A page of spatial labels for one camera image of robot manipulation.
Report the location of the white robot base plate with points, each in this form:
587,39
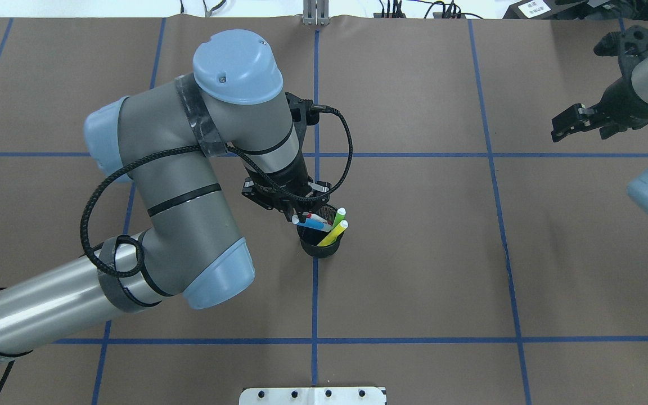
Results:
315,395

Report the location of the black box with label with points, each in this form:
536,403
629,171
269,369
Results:
530,10

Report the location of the brown paper table mat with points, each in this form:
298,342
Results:
484,263

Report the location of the yellow highlighter pen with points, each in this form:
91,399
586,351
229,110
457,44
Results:
334,234

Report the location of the red capped white marker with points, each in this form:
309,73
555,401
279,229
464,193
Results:
315,217

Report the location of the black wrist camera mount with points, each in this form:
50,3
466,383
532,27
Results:
630,42
303,111

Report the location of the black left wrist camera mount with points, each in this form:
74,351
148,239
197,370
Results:
303,111

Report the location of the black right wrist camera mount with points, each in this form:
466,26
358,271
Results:
630,42

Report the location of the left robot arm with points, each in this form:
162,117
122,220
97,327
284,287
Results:
233,101

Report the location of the blue highlighter pen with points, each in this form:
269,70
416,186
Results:
311,223

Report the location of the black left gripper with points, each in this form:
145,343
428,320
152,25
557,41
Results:
288,181

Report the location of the aluminium frame post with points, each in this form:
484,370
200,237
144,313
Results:
316,13

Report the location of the green highlighter pen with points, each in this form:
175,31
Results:
339,217

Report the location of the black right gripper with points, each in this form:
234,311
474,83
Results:
629,95

